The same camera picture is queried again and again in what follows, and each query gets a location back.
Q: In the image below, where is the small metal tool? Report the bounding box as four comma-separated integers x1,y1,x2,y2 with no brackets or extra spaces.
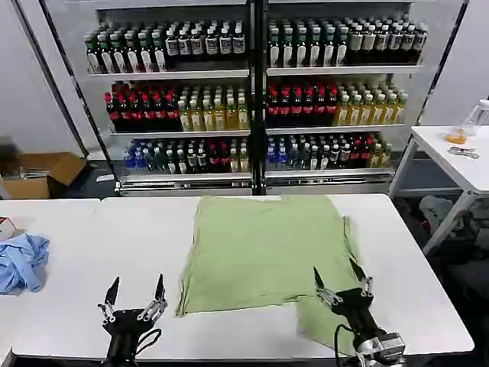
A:
448,145,481,160

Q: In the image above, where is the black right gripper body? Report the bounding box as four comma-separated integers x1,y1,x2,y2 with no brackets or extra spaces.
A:
330,287,384,338

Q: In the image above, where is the small orange object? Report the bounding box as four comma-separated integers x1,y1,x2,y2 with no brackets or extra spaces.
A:
445,128,469,145

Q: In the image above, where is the small red white box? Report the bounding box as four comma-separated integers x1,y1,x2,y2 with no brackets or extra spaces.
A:
0,216,18,241

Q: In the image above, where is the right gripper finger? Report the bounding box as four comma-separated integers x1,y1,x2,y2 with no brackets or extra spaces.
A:
348,256,375,297
313,266,342,307

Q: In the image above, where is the shelf of drink bottles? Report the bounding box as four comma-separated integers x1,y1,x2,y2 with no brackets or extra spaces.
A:
37,0,470,196

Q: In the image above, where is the light green shirt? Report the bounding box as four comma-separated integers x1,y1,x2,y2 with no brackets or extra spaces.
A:
174,194,362,351

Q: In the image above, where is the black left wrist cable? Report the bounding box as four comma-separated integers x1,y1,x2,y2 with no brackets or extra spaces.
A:
134,327,163,356

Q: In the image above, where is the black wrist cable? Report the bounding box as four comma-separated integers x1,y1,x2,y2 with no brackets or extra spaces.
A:
333,323,358,367
134,327,163,356

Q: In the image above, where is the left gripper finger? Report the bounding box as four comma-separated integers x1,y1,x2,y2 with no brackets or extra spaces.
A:
97,276,121,323
137,272,169,321

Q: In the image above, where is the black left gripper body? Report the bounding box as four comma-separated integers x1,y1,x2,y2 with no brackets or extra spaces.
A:
100,307,162,367

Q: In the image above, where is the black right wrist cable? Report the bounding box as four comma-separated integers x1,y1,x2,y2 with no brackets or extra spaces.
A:
333,323,358,367

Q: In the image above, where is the grey clothes pile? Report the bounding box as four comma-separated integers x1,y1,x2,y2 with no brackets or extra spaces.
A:
419,195,481,239

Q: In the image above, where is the light blue crumpled cloth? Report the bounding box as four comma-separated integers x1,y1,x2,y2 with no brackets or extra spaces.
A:
0,233,51,296

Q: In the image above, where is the brown cardboard box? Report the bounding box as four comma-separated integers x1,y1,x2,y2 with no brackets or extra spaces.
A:
0,151,89,200

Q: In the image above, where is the clear plastic pitcher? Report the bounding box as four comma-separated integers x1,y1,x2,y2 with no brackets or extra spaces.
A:
463,98,489,137

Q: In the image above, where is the white side table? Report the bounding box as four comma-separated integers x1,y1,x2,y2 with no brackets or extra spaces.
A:
387,125,489,256

